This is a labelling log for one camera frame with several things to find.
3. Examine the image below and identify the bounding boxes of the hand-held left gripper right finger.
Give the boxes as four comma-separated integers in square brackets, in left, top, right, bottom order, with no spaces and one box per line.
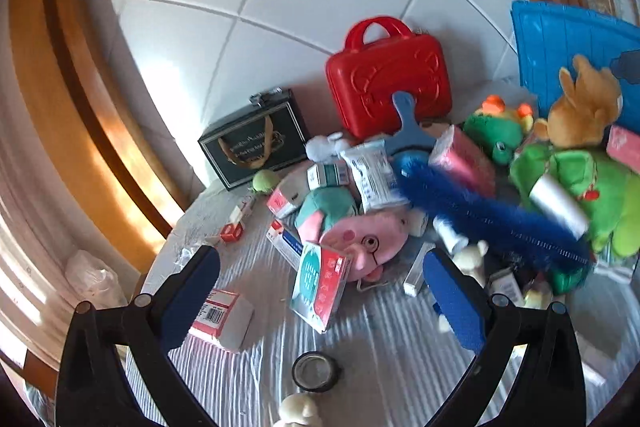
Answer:
[422,248,587,427]

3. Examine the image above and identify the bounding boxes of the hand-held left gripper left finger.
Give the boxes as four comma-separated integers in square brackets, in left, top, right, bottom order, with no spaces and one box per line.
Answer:
[54,244,222,427]

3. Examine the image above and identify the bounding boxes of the blue bottle brush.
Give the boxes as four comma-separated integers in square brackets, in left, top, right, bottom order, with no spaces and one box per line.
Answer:
[392,154,593,268]

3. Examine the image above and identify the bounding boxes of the white ribbed desktop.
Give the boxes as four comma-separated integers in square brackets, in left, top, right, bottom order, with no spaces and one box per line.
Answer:
[125,177,640,427]

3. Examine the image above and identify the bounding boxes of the white box with red side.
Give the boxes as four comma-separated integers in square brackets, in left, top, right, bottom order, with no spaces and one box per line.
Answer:
[187,289,256,354]

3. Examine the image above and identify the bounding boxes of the white slim box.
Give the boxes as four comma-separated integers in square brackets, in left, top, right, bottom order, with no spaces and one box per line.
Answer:
[402,242,436,298]

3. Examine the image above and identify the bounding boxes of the white plush bear blue bow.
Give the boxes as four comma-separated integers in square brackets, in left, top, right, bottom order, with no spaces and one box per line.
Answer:
[450,239,490,288]

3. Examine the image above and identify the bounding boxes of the small white grey box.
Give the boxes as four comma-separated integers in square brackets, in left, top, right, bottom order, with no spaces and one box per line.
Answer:
[490,269,523,305]

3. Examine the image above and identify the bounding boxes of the small white bottle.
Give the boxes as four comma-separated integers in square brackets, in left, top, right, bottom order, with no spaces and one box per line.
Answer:
[432,215,468,254]

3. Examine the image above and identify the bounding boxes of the small yellow bottle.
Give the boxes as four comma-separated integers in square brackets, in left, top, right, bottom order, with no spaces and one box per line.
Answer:
[524,284,553,310]

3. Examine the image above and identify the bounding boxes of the clear plastic bag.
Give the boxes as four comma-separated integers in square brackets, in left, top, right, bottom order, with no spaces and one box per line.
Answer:
[65,249,128,308]

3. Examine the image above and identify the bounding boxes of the pig plush in teal shirt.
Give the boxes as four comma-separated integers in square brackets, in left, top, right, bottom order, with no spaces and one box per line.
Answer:
[295,186,416,283]

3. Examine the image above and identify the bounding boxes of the blue white medicine box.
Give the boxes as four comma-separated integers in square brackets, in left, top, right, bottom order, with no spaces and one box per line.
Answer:
[265,219,306,270]

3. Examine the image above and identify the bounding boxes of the dark green medicine box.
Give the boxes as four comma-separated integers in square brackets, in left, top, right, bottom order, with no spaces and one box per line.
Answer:
[550,259,588,295]

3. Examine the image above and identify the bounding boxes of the teal red box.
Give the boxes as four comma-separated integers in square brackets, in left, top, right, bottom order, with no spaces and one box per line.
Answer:
[290,241,351,334]

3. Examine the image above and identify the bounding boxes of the pink white medicine box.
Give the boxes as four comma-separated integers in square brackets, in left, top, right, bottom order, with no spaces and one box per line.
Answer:
[266,179,311,220]

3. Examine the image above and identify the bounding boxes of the green plush ball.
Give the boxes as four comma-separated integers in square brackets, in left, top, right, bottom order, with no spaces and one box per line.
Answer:
[251,170,281,198]

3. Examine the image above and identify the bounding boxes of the white plastic film roll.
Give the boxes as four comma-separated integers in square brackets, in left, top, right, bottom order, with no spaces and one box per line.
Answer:
[530,172,591,238]

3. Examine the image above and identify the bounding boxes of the white flat box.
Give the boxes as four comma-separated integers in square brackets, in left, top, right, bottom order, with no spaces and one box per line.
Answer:
[575,332,616,383]

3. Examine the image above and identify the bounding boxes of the white blue printed pouch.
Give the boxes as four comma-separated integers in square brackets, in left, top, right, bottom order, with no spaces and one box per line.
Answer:
[340,139,403,212]

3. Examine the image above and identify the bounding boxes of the black gift bag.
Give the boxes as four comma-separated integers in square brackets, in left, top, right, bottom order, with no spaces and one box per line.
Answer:
[197,87,311,192]

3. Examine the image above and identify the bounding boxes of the green frog plush orange eyes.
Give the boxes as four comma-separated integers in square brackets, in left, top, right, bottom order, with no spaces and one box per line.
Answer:
[462,94,535,166]

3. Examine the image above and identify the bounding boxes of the green white medicine box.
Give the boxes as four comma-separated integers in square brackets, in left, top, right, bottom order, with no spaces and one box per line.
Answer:
[306,159,351,190]

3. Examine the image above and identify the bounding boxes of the large green plush toy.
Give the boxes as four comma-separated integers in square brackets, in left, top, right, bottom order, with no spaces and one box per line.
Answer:
[509,142,640,258]

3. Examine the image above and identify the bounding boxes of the blue plastic paddle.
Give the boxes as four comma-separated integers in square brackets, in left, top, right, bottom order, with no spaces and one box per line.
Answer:
[387,91,437,158]

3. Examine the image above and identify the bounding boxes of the brown plush bunny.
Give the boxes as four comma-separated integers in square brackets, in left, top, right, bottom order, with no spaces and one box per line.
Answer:
[534,53,625,150]

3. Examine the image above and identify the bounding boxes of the pink carton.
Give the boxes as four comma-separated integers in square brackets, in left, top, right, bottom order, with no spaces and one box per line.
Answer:
[606,125,640,168]

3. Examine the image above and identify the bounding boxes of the red toy suitcase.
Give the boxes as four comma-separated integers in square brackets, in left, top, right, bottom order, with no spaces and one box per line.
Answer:
[325,17,453,140]

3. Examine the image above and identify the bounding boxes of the blue plastic basket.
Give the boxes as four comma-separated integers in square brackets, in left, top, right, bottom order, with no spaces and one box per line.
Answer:
[510,0,640,132]

